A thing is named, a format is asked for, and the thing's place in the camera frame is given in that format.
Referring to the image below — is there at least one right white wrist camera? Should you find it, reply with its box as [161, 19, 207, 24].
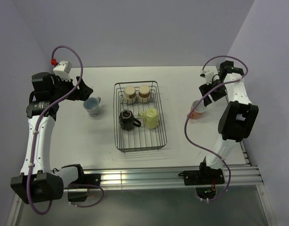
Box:
[200, 70, 215, 85]

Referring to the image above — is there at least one orange mug white inside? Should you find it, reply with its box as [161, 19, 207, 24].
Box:
[187, 100, 207, 120]

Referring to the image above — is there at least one pale yellow mug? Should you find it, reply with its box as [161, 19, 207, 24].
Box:
[138, 107, 159, 129]

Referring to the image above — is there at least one black box under rail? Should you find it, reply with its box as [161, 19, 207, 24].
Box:
[67, 191, 88, 202]

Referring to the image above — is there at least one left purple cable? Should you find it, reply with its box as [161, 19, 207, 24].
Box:
[26, 45, 105, 215]

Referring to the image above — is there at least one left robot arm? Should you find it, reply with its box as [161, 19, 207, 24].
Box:
[10, 72, 93, 204]

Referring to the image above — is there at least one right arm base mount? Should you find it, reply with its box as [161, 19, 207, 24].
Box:
[178, 169, 225, 186]

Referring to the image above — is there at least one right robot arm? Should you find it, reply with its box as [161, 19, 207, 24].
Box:
[197, 60, 259, 184]

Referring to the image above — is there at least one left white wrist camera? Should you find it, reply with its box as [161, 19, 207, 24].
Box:
[50, 58, 72, 81]

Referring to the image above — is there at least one light blue mug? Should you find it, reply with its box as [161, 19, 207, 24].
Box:
[83, 97, 101, 117]

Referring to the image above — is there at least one steel cup brown base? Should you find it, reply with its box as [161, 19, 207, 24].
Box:
[123, 86, 136, 104]

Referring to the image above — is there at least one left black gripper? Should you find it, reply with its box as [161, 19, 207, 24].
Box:
[50, 74, 93, 103]

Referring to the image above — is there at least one black mug white inside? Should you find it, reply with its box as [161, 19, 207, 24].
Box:
[119, 110, 142, 131]

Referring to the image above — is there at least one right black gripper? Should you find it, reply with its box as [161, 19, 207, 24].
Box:
[199, 79, 227, 107]

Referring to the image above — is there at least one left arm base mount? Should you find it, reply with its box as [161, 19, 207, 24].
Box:
[67, 173, 101, 189]

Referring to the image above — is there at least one aluminium frame rail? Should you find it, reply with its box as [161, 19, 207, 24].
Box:
[84, 164, 264, 190]

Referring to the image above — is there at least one wire dish rack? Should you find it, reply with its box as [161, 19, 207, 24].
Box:
[113, 81, 167, 153]

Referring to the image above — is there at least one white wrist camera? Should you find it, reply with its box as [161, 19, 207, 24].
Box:
[50, 58, 72, 81]
[200, 70, 215, 85]

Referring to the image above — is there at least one steel cup beige sleeve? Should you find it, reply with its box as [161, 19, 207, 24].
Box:
[138, 85, 151, 103]

